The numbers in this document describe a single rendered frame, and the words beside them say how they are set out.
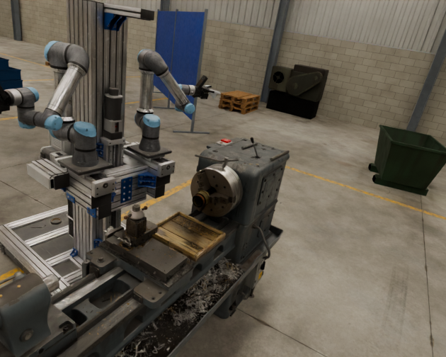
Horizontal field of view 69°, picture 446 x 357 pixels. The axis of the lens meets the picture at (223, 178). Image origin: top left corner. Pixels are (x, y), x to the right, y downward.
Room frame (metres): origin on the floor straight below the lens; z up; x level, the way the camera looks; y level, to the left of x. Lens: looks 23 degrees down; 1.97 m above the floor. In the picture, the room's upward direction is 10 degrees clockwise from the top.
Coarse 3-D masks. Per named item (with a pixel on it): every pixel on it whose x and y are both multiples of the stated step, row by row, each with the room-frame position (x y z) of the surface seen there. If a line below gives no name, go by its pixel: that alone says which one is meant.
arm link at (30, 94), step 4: (20, 88) 1.51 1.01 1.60; (24, 88) 1.52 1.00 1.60; (28, 88) 1.54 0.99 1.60; (32, 88) 1.56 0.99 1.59; (20, 92) 1.47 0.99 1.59; (24, 92) 1.50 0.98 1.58; (28, 92) 1.52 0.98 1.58; (32, 92) 1.54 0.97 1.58; (36, 92) 1.56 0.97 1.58; (24, 96) 1.48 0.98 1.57; (28, 96) 1.51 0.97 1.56; (32, 96) 1.53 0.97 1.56; (36, 96) 1.55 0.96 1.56; (24, 100) 1.48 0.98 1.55; (28, 100) 1.51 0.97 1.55; (32, 100) 1.53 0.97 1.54; (36, 100) 1.55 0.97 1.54; (20, 104) 1.48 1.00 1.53; (24, 104) 1.50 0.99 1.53; (28, 104) 1.51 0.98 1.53; (32, 104) 1.52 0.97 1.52
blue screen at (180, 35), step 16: (160, 16) 9.95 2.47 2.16; (176, 16) 8.42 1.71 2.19; (192, 16) 7.34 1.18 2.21; (160, 32) 9.83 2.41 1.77; (176, 32) 8.31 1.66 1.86; (192, 32) 7.24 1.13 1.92; (160, 48) 9.69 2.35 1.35; (176, 48) 8.19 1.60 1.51; (192, 48) 7.14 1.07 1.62; (176, 64) 8.07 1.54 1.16; (192, 64) 7.03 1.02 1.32; (160, 80) 9.43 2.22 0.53; (176, 80) 7.96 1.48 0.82; (192, 80) 6.93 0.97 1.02; (192, 96) 6.82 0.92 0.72; (192, 128) 6.63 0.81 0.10
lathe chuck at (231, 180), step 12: (216, 168) 1.83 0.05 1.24; (192, 180) 1.87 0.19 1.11; (216, 180) 1.79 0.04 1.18; (228, 180) 1.76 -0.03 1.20; (192, 192) 1.86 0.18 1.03; (228, 192) 1.75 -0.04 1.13; (240, 192) 1.81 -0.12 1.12; (216, 204) 1.78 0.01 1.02; (228, 204) 1.74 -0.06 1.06; (216, 216) 1.77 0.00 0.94
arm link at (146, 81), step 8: (144, 64) 2.20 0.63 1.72; (144, 72) 2.24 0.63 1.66; (152, 72) 2.25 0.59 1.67; (144, 80) 2.24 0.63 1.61; (152, 80) 2.28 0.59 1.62; (144, 88) 2.24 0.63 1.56; (152, 88) 2.28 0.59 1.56; (144, 96) 2.24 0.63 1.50; (144, 104) 2.24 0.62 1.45; (144, 112) 2.23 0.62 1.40; (152, 112) 2.28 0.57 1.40; (136, 120) 2.26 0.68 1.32
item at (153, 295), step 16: (96, 256) 1.26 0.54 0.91; (112, 256) 1.28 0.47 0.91; (96, 272) 1.19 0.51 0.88; (128, 272) 1.23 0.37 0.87; (144, 272) 1.19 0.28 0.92; (176, 272) 1.22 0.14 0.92; (192, 272) 1.28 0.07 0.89; (144, 288) 1.11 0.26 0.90; (160, 288) 1.13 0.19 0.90; (176, 288) 1.17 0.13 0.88; (144, 304) 1.06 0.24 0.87; (160, 304) 1.07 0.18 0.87
